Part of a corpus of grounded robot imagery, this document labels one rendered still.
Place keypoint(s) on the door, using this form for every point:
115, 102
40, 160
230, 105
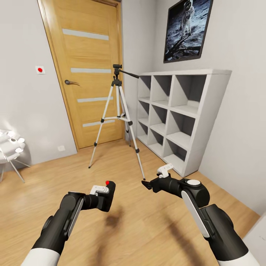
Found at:
85, 39

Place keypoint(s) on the camera tripod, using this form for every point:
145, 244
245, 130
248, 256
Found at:
125, 114

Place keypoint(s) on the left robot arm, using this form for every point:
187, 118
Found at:
48, 248

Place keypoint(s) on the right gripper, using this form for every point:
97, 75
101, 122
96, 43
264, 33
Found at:
159, 184

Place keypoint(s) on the digital camera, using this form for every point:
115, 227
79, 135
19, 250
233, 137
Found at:
111, 186

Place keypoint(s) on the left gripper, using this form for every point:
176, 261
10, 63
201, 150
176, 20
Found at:
97, 202

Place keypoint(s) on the wall socket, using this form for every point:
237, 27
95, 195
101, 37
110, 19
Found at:
62, 148

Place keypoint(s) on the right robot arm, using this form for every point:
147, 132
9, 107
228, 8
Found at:
215, 224

